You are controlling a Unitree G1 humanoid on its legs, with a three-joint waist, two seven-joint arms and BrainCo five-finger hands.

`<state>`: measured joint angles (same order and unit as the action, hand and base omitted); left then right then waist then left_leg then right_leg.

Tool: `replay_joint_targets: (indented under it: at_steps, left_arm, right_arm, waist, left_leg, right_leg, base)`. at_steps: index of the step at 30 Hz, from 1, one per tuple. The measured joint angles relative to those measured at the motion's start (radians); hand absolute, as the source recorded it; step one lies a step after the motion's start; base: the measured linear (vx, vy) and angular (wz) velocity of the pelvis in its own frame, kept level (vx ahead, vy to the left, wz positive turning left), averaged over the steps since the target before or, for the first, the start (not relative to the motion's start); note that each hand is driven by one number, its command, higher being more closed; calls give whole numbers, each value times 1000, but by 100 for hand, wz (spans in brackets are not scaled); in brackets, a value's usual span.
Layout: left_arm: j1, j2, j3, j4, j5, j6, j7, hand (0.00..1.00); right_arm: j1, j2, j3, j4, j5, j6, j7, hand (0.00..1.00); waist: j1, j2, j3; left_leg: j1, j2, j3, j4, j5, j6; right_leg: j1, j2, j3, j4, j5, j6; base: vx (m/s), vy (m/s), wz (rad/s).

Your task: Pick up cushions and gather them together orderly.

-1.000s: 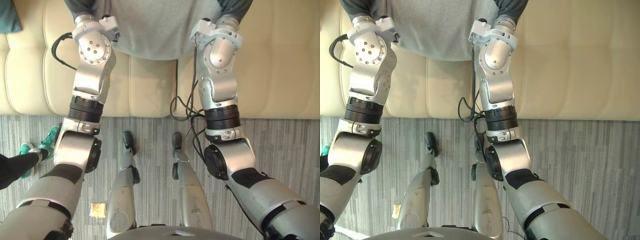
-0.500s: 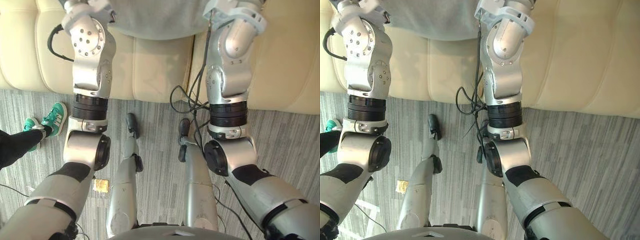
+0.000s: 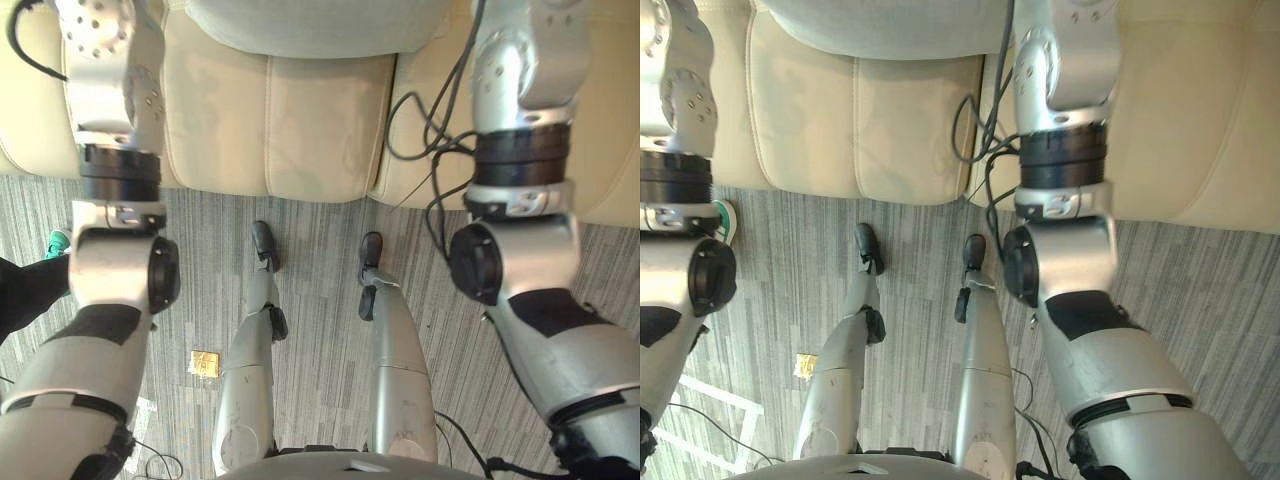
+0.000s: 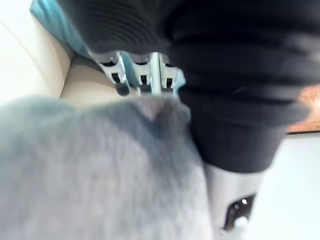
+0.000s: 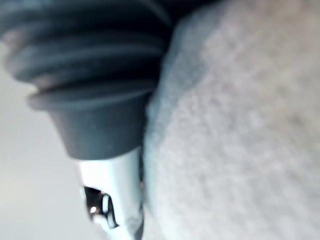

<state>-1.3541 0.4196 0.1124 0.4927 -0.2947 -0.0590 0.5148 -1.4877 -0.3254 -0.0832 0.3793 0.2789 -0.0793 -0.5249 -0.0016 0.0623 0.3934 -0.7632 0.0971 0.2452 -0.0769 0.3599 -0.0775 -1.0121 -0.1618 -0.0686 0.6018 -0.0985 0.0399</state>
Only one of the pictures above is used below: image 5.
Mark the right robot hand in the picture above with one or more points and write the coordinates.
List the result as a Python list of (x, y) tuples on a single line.
[(90, 75)]

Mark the grey fabric cushion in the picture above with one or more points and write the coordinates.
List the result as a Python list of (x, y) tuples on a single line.
[(232, 130)]

